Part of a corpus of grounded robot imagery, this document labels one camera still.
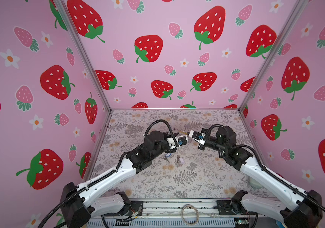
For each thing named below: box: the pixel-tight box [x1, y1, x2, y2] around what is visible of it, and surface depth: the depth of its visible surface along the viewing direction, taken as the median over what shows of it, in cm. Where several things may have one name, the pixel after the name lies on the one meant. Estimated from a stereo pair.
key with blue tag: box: [163, 152, 173, 163], surface depth 95 cm
